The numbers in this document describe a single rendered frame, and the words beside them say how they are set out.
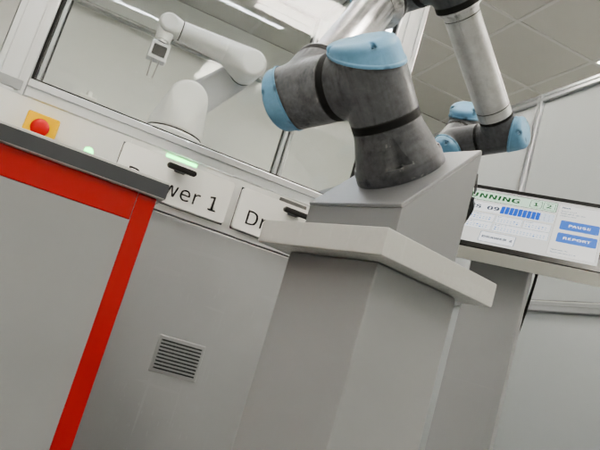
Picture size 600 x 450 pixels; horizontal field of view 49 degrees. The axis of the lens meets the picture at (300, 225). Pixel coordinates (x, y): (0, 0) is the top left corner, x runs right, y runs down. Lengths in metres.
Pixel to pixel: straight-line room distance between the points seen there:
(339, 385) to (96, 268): 0.40
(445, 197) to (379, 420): 0.35
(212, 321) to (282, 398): 0.70
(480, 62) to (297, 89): 0.50
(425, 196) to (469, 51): 0.53
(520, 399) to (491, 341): 1.00
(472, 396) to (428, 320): 0.83
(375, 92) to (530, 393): 1.95
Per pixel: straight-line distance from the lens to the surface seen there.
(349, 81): 1.05
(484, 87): 1.50
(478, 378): 1.87
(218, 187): 1.69
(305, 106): 1.11
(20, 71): 1.70
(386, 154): 1.06
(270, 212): 1.72
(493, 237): 1.86
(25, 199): 1.05
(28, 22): 1.73
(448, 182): 1.06
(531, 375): 2.83
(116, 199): 1.05
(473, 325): 1.89
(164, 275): 1.66
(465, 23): 1.45
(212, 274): 1.69
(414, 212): 1.00
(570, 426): 2.65
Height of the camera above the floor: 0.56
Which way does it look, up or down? 11 degrees up
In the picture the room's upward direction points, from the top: 17 degrees clockwise
